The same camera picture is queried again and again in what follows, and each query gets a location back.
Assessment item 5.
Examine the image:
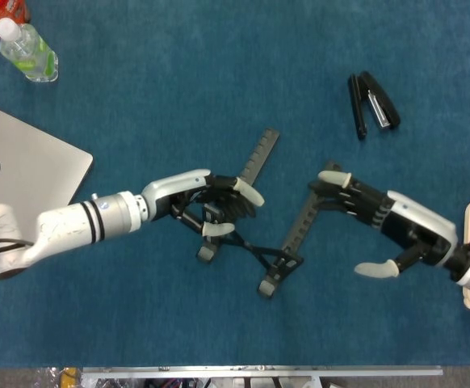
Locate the clear plastic wrap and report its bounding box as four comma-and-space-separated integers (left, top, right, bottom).
36, 367, 62, 388

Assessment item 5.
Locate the black folding laptop stand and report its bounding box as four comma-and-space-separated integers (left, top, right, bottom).
195, 128, 344, 299

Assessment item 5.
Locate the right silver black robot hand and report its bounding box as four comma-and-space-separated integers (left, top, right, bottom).
308, 169, 459, 280

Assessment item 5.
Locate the clear green-label water bottle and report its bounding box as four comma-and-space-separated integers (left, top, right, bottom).
0, 17, 60, 85

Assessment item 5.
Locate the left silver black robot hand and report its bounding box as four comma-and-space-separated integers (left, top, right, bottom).
141, 168, 266, 238

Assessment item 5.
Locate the black stapler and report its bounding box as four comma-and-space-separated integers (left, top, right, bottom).
346, 70, 402, 141

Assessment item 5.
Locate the blue felt table cloth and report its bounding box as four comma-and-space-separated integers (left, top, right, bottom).
0, 0, 470, 369

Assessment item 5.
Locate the red lidded canister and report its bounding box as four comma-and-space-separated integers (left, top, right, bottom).
0, 0, 32, 38

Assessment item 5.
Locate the silver laptop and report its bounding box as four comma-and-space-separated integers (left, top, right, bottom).
0, 99, 94, 243

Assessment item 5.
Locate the aluminium frame rail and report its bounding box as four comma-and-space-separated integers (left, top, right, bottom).
82, 365, 444, 381

